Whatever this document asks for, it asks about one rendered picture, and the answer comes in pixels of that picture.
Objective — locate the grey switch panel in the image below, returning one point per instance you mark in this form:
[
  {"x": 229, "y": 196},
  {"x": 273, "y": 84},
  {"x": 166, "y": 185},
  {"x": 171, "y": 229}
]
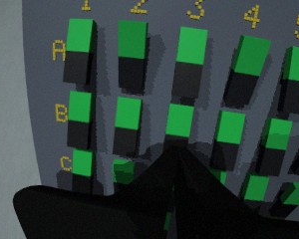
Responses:
[{"x": 113, "y": 83}]

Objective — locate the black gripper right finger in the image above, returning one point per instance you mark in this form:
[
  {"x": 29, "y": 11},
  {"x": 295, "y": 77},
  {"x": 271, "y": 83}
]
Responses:
[{"x": 207, "y": 210}]

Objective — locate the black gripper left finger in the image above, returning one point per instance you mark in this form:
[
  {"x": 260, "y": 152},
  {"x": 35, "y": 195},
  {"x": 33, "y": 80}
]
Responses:
[{"x": 135, "y": 212}]

